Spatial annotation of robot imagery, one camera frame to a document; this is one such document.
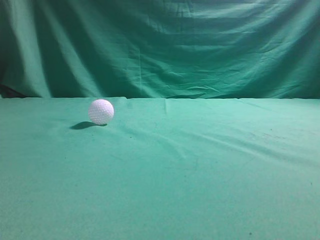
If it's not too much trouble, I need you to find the white golf ball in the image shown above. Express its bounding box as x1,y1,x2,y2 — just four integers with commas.
88,99,115,125

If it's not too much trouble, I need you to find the green table cloth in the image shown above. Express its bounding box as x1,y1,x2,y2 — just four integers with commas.
0,97,320,240

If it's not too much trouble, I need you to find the green backdrop curtain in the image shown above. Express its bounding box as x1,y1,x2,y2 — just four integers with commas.
0,0,320,99

